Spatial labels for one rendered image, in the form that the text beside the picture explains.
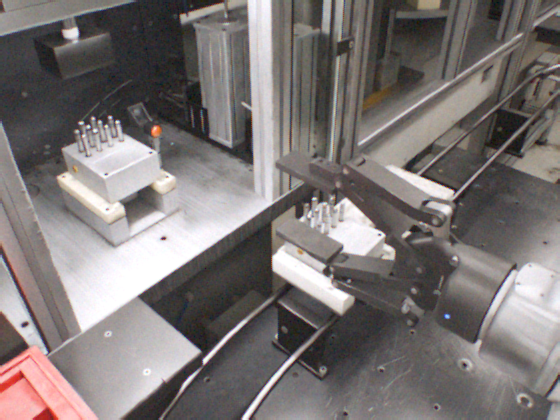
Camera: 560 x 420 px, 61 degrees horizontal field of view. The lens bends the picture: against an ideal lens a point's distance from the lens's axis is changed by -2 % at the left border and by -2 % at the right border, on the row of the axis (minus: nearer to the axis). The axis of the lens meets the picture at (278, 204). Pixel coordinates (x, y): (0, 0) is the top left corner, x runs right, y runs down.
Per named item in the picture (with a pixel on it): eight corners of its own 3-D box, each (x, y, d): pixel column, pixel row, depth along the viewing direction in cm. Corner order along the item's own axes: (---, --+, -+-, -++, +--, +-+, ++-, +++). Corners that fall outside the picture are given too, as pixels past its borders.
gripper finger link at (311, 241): (344, 244, 51) (343, 249, 51) (293, 216, 54) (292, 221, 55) (326, 259, 49) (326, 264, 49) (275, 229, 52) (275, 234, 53)
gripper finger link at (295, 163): (332, 196, 44) (332, 189, 43) (274, 167, 48) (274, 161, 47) (351, 181, 46) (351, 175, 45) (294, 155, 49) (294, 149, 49)
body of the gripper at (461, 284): (501, 312, 44) (411, 264, 48) (531, 243, 38) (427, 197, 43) (465, 366, 39) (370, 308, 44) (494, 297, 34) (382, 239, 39)
